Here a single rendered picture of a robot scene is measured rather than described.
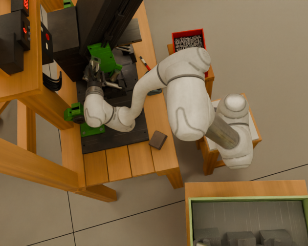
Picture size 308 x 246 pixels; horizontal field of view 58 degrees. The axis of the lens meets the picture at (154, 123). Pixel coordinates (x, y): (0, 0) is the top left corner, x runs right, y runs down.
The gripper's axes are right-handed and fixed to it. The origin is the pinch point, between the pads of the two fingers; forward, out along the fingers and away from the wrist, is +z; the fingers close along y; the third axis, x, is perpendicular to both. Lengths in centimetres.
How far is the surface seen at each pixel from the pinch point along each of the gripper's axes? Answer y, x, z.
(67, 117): 5.6, 22.8, -23.4
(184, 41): -56, -22, 32
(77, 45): 10.4, -0.3, 10.1
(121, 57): -23.8, 8.3, 28.9
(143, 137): -39, 15, -29
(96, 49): 2.4, -7.1, 4.4
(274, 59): -176, -29, 74
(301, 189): -113, -26, -70
